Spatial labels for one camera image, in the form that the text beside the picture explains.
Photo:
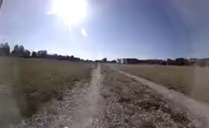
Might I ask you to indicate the row of distant buildings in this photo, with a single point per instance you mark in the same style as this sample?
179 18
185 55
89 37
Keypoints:
132 61

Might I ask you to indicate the pale gravel track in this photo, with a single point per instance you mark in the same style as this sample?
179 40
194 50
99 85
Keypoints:
92 106

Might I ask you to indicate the dry grass field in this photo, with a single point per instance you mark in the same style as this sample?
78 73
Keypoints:
172 76
42 78

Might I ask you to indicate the row of dark trees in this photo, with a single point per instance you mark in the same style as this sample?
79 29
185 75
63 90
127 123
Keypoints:
18 51

